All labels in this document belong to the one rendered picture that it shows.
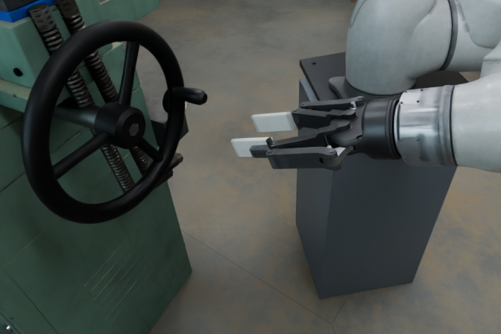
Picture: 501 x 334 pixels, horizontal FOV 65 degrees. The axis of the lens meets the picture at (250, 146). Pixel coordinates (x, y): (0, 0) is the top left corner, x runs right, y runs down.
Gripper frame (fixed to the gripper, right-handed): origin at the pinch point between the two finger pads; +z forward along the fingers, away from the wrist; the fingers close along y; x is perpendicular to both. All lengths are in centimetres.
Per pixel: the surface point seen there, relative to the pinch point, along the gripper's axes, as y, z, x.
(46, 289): 26, 42, 16
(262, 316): -7, 33, 70
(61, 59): 15.7, 9.3, -21.7
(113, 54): 1.1, 20.4, -17.1
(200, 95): -0.6, 8.5, -7.5
